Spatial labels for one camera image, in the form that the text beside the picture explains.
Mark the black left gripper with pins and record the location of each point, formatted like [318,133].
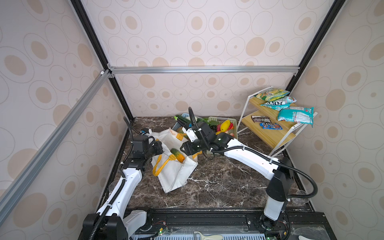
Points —
[157,145]

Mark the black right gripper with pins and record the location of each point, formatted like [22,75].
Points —
[187,149]

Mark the orange mango fruit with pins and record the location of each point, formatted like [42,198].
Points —
[179,156]

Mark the white canvas grocery bag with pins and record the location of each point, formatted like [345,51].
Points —
[171,171]

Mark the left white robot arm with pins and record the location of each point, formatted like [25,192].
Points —
[110,222]

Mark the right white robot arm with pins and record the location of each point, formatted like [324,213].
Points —
[278,173]

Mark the yellow green snack bag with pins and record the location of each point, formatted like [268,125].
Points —
[272,94]

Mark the white teal snack bag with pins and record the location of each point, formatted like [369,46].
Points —
[282,103]

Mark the light blue plastic basket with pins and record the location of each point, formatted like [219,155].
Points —
[178,127]

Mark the long green cucumber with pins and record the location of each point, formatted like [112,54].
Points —
[182,119]

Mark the green leafy vegetable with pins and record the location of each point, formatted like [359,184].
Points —
[208,121]

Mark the yellow papaya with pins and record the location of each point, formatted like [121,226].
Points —
[225,126]

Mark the pale green plastic basket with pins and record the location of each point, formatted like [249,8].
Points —
[233,130]

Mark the wooden two tier shelf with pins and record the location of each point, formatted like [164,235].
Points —
[277,140]

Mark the dark candy packet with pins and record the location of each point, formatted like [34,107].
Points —
[261,119]

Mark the blue candy packet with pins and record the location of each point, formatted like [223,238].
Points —
[271,126]

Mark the clear plastic cup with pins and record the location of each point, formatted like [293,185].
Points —
[300,201]

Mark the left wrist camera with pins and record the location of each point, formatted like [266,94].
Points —
[142,147]

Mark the horizontal aluminium frame bar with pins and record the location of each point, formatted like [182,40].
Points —
[199,70]

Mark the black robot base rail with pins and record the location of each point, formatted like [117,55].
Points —
[234,224]

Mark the black corner frame post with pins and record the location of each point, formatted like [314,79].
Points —
[98,49]

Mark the left aluminium frame bar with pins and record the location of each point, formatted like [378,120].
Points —
[21,184]

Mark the black right corner post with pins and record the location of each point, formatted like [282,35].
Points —
[324,28]

